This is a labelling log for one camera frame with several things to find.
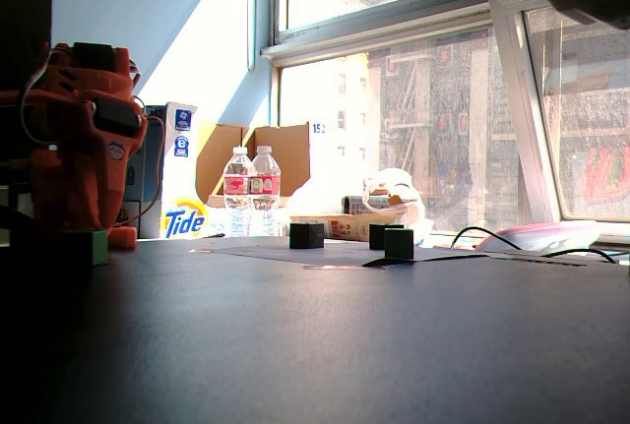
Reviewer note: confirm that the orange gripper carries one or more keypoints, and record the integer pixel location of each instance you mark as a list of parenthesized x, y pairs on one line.
[(94, 168)]

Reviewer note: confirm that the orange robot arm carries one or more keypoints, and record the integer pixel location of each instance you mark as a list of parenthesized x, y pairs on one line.
[(64, 183)]

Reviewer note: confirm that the grid paper sheet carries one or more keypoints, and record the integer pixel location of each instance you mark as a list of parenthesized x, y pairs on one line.
[(275, 252)]

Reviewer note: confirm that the small dark cube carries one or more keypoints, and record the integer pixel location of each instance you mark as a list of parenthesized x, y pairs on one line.
[(376, 236), (306, 236)]

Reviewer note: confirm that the small green cube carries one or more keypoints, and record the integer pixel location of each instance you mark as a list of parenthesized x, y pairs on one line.
[(398, 244)]

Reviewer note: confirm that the Tide detergent box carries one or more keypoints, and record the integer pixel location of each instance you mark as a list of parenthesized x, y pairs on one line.
[(184, 198)]

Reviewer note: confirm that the clear water bottle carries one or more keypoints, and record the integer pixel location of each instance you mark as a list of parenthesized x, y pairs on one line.
[(267, 183), (238, 183)]

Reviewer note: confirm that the open brown cardboard box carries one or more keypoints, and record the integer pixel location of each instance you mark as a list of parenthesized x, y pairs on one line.
[(285, 153)]

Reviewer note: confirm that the printed paper carton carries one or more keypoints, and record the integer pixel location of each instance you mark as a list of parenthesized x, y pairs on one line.
[(344, 228)]

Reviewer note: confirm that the white plastic bag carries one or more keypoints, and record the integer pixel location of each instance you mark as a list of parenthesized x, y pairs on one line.
[(401, 183)]

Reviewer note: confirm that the white open window sash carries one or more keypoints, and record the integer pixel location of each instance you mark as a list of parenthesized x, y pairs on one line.
[(529, 124)]

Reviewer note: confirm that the pink white flat device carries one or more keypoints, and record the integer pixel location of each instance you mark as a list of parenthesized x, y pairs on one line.
[(546, 236)]

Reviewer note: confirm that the grey window frame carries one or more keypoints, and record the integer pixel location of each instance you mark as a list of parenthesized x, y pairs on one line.
[(374, 28)]

